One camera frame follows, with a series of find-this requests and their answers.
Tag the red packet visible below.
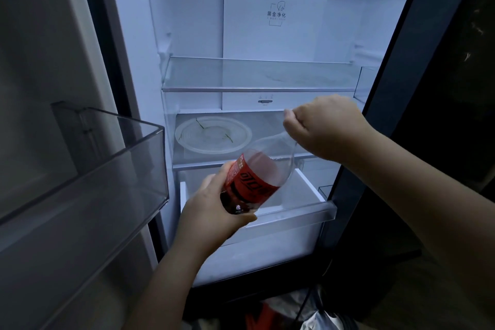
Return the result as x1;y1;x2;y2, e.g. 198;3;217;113
245;302;288;330

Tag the person's left hand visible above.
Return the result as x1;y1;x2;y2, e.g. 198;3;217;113
174;163;258;261

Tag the glass refrigerator shelf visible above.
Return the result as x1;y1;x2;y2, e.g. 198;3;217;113
162;56;363;94
172;109;322;171

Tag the white refrigerator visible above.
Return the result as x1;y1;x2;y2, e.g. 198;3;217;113
75;0;426;303

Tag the person's right hand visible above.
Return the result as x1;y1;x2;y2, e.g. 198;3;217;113
283;95;373;164

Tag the white plastic bag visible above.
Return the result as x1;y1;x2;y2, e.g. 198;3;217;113
267;287;350;330

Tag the person's right forearm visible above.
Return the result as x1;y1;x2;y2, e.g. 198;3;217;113
348;125;495;305

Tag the white refrigerator drawer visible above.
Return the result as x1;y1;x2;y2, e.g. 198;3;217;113
179;167;338;246

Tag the person's left forearm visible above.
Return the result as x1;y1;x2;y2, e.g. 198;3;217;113
123;239;207;330

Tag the red label soda bottle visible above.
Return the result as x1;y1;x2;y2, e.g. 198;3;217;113
220;109;299;215

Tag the dark refrigerator door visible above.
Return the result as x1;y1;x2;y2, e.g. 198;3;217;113
320;0;495;320

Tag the white refrigerator door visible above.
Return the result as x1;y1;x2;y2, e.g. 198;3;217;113
0;0;171;330

